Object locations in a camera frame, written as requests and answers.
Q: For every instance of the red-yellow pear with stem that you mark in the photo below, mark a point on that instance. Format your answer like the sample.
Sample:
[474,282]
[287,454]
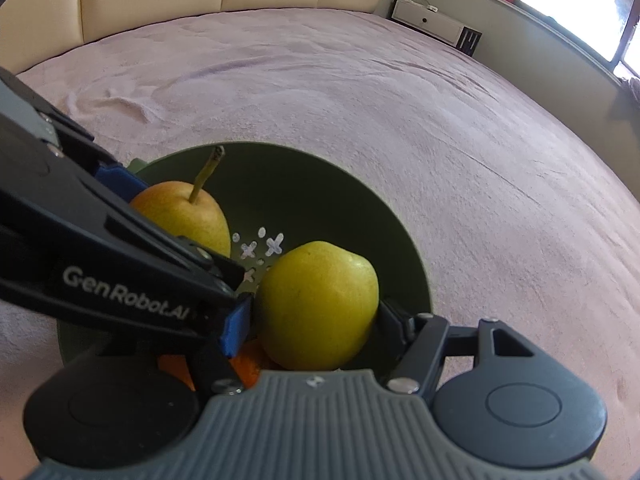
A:
[185,220]

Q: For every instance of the white bedside cabinet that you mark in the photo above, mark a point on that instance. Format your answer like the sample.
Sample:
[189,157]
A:
[430,22]

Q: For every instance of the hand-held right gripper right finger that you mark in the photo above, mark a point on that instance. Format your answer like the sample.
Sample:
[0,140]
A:
[395,322]

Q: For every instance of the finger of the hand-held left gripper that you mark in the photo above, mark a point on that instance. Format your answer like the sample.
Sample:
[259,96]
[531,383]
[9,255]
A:
[115,177]
[200,265]

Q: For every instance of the orange tangerine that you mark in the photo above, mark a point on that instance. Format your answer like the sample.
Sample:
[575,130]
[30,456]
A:
[250,360]

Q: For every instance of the pink bed blanket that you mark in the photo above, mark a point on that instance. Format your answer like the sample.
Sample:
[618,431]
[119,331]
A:
[400,110]

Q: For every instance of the bright window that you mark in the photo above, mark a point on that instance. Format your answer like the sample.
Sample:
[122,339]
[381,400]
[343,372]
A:
[575,0]

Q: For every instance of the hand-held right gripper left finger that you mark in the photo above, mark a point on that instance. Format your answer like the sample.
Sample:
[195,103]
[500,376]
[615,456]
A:
[235,327]

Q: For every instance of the green plastic colander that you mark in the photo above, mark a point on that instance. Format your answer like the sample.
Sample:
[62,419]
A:
[325,200]

